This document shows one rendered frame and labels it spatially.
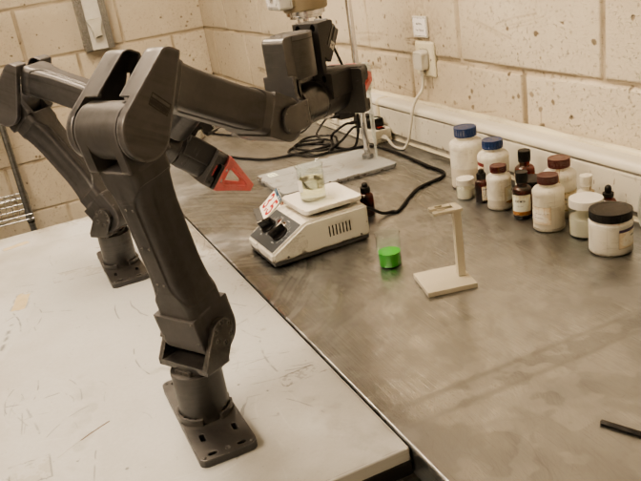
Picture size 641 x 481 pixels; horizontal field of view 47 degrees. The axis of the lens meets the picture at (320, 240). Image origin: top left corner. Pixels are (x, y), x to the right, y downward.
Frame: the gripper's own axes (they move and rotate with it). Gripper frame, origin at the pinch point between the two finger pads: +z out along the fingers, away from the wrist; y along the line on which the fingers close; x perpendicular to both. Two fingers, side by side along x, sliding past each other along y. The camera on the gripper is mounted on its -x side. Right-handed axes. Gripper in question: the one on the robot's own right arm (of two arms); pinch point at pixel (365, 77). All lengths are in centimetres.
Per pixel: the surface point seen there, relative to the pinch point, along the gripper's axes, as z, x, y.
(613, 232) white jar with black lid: 12.6, 28.1, -33.9
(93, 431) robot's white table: -56, 32, 12
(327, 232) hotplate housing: 1.9, 28.4, 13.6
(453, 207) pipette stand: -2.3, 19.8, -14.2
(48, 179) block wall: 98, 64, 246
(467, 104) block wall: 61, 20, 11
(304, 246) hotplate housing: -2.3, 29.7, 16.1
